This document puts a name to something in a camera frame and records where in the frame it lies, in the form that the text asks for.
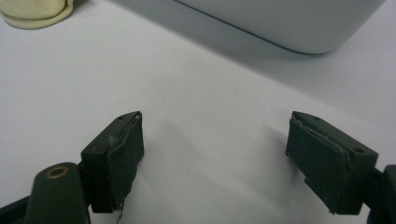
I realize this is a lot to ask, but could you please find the white compartment storage box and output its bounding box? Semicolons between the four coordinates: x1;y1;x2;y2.
172;0;388;56

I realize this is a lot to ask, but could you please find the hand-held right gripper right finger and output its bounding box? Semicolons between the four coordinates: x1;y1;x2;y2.
285;110;380;216

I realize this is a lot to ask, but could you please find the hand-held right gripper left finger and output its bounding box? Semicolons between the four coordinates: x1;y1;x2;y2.
79;110;146;216

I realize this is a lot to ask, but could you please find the white table mat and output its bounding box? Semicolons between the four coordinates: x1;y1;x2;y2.
0;0;396;224

